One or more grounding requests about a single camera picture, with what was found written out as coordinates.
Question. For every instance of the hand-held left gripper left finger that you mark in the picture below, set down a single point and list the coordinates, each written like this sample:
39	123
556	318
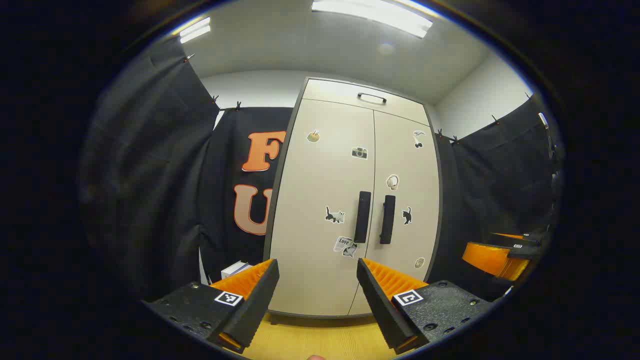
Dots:
255	312

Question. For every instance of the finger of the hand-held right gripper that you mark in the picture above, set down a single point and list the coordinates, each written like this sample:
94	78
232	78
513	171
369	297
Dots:
531	238
492	260

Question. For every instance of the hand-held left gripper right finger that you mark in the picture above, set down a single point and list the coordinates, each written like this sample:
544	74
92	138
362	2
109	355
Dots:
382	315

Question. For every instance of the beige double-door shoe cabinet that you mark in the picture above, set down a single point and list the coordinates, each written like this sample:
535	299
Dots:
273	205

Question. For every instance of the headphone sticker cabinet door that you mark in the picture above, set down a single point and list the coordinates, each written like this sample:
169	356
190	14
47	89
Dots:
407	167

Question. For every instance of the camera sticker cabinet door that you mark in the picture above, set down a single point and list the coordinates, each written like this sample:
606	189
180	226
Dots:
320	175

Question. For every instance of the white box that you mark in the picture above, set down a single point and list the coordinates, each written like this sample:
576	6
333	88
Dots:
232	270
247	268

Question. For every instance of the black backdrop cloth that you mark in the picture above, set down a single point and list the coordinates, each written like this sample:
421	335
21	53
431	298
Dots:
150	175
490	180

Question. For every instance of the metal stand pole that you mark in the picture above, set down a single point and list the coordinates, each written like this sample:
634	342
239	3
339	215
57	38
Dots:
545	125

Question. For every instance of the long ceiling light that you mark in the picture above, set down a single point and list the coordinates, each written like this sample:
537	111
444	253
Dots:
375	15

